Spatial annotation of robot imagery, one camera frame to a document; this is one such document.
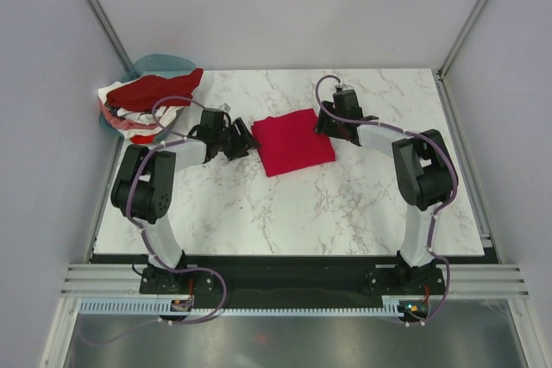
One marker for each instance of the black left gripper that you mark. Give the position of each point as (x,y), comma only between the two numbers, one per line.
(244,142)

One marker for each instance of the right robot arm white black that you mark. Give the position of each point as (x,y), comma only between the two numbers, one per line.
(426,177)

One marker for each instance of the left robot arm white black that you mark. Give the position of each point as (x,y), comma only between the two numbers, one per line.
(143,187)

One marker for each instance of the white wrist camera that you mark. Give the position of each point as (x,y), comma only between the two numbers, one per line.
(343,85)
(226,108)

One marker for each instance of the blue plastic basket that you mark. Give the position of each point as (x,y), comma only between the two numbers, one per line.
(166,66)

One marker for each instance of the aluminium frame post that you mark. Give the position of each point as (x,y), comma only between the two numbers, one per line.
(109,31)
(466,29)

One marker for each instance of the bright red t-shirt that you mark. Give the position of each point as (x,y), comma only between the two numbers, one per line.
(289,143)

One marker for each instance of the dark red folded shirt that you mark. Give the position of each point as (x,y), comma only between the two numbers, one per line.
(142,94)

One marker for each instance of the light blue cable duct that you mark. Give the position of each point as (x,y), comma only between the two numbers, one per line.
(197,307)

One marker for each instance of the right aluminium frame post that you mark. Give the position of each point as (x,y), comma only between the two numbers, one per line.
(466,29)

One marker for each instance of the pink folded shirt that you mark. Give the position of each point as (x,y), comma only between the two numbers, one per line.
(126,129)

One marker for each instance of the red shirt bottom of pile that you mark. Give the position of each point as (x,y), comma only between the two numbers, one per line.
(143,138)

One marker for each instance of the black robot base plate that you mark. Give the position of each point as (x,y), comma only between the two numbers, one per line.
(294,280)

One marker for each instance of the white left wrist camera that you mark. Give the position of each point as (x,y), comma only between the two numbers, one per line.
(226,108)

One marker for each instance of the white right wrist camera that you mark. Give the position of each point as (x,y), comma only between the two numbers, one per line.
(343,85)

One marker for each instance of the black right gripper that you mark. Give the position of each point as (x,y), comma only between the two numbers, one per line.
(327,129)

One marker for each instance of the left aluminium frame post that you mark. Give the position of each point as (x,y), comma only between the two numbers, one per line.
(109,31)

